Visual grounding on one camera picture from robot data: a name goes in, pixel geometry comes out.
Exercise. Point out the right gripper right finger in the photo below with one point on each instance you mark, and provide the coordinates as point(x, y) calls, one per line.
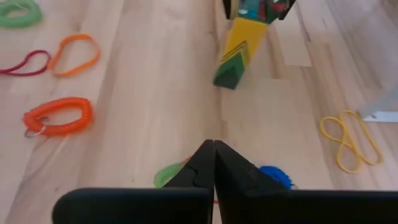
point(280, 207)

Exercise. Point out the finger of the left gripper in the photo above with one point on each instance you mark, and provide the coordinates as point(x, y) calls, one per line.
point(287, 6)
point(227, 7)

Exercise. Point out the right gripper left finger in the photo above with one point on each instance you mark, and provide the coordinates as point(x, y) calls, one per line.
point(140, 207)

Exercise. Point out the yellow green crayon box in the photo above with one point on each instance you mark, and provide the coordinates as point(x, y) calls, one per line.
point(245, 40)

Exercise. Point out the yellow rubber band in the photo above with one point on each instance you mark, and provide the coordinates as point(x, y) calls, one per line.
point(344, 143)

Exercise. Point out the white perforated metal riser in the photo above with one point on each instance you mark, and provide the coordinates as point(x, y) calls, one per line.
point(382, 105)

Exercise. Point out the orange rubber band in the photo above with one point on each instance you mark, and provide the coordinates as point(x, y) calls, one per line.
point(67, 75)

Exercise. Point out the red rubber band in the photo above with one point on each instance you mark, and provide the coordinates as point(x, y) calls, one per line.
point(18, 74)

